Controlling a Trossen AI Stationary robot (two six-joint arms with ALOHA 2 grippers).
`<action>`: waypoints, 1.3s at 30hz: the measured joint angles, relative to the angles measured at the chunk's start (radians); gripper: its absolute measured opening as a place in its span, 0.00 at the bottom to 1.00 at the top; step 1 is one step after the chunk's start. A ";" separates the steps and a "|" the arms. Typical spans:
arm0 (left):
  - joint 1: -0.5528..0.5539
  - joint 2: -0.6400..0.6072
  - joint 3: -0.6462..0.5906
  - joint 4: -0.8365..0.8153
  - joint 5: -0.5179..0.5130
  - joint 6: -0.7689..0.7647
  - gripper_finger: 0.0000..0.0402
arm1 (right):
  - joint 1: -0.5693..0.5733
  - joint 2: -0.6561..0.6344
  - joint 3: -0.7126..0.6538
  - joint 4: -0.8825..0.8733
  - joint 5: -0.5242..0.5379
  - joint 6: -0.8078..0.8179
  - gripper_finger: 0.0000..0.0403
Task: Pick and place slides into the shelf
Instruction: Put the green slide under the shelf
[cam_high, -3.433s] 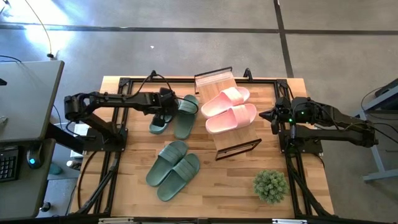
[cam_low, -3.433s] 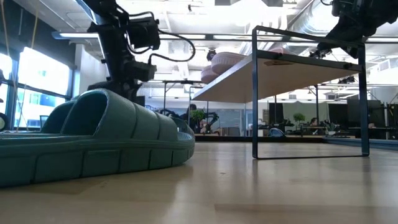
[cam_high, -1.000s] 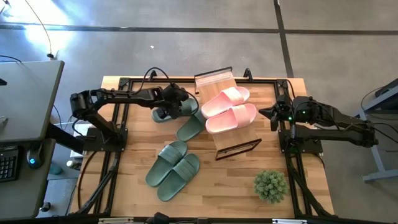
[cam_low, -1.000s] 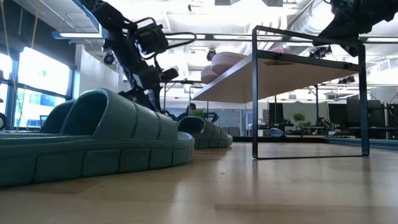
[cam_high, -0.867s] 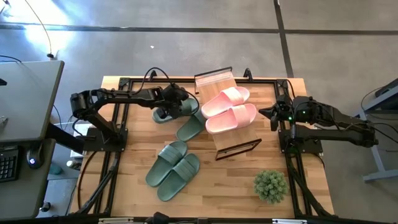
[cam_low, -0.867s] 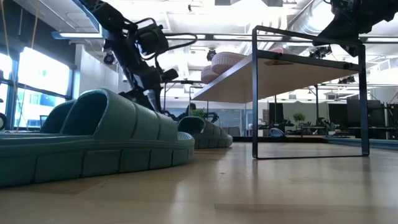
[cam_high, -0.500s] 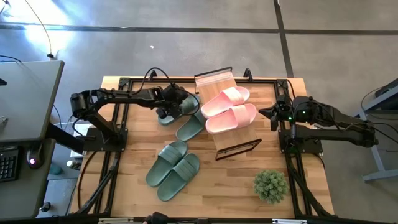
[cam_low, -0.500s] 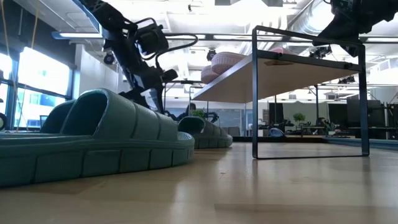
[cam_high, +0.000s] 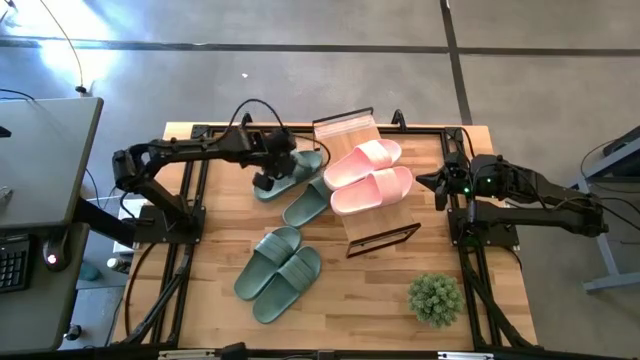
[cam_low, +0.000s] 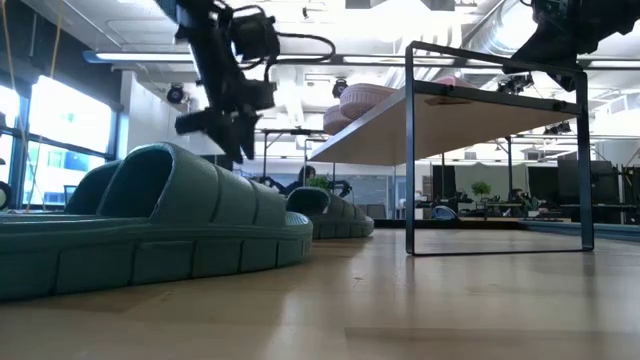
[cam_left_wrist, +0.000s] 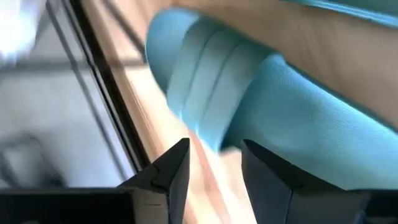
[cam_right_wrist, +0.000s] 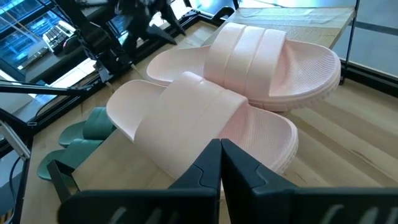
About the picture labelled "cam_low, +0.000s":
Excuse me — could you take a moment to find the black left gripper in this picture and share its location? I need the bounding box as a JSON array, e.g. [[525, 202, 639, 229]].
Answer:
[[174, 57, 277, 171]]

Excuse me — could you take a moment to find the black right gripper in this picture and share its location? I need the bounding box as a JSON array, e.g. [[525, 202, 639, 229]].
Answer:
[[502, 0, 640, 92]]

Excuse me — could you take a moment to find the pink rubber slide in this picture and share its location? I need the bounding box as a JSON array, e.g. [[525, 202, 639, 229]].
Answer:
[[323, 104, 356, 136], [339, 75, 479, 120]]

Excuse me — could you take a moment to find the black ceiling track light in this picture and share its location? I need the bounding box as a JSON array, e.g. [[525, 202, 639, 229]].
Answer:
[[497, 72, 535, 96]]

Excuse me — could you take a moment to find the person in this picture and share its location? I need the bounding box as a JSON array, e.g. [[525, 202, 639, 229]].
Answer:
[[282, 164, 317, 197]]

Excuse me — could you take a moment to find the background potted green plant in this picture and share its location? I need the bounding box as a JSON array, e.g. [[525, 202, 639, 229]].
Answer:
[[305, 174, 331, 194]]

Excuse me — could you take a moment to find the background small green tree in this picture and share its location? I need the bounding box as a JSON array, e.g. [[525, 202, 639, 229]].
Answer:
[[470, 180, 492, 201]]

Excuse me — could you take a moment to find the long ceiling light strip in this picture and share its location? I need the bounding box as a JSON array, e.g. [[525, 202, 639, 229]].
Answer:
[[83, 49, 194, 64]]

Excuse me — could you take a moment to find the large office window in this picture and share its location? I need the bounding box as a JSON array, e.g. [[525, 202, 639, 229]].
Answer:
[[0, 74, 119, 211]]

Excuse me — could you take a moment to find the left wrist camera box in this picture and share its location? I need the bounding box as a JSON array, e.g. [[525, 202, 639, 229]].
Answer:
[[229, 10, 281, 62]]

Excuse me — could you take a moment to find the wooden shelf black metal frame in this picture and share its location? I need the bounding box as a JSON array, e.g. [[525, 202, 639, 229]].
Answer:
[[309, 40, 595, 256]]

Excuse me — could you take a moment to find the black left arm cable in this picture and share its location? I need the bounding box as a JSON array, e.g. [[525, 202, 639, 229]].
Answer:
[[267, 32, 337, 71]]

